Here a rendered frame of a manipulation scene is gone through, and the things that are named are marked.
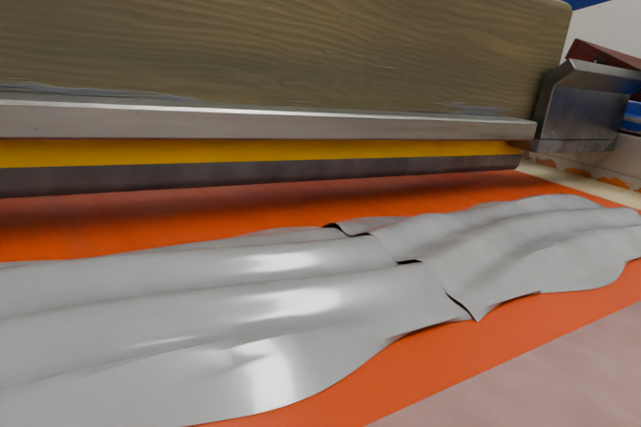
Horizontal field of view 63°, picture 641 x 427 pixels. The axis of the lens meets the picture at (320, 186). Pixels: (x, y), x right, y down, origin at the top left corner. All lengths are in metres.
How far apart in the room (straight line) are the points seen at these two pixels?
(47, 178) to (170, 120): 0.04
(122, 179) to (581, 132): 0.26
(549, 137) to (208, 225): 0.21
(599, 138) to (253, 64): 0.25
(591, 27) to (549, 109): 2.07
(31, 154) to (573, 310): 0.17
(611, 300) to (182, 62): 0.16
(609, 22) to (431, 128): 2.13
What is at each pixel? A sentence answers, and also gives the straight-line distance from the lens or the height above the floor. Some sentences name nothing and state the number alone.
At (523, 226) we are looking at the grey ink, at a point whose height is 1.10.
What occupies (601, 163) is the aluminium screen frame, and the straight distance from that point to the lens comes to 0.40.
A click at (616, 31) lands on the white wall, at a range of 2.33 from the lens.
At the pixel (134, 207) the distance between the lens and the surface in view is 0.20.
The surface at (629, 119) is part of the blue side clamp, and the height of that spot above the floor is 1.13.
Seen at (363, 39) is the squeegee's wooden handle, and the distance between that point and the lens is 0.22.
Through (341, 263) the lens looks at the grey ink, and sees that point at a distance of 0.15.
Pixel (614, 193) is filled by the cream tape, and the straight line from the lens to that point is 0.37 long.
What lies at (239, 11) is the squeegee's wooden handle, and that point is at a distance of 0.18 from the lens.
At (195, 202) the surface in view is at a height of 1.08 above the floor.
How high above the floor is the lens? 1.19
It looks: 27 degrees down
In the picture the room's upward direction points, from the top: 19 degrees clockwise
